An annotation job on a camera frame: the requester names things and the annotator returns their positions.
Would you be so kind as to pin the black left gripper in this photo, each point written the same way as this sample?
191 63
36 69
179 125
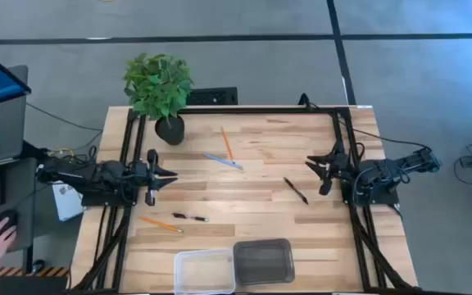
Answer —
151 180

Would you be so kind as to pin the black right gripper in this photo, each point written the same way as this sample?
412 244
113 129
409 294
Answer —
338 164

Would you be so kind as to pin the orange pencil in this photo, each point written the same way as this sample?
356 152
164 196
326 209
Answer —
228 144
160 224

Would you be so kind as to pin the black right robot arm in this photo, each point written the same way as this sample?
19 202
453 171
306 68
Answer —
383 172

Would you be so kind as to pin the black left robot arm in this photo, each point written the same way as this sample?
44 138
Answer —
96 176

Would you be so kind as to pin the all-black pen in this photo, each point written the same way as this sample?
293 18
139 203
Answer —
296 190

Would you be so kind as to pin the blue pencil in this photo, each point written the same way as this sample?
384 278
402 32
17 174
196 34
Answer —
223 161

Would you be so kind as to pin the potted green plant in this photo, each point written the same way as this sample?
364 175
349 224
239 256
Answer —
158 86

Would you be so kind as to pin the black rectangular device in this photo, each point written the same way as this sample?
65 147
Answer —
212 96

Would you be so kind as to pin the white printed box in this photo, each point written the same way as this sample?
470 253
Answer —
67 202

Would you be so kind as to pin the clear plastic container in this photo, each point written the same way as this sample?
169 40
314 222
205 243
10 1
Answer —
205 272

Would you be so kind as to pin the smoky grey plastic container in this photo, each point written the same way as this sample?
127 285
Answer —
264 262

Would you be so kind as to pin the grey desk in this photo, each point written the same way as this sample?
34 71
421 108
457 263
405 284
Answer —
21 205

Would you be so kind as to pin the black computer mouse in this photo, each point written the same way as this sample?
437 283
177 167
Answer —
8 219

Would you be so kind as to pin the black aluminium table frame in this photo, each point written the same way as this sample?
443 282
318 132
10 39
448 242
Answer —
260 110

